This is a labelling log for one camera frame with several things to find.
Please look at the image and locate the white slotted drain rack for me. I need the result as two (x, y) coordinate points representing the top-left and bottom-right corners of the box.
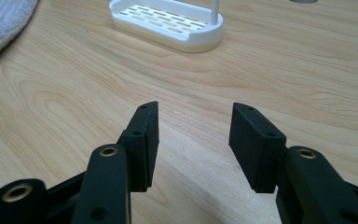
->
(108, 0), (225, 54)

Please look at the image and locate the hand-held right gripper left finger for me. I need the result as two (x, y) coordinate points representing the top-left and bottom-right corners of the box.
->
(70, 101), (160, 224)

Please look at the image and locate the grey towel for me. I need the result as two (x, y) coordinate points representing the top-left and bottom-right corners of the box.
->
(0, 0), (40, 68)

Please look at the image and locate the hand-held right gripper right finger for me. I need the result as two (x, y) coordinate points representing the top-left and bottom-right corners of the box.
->
(228, 102), (358, 224)

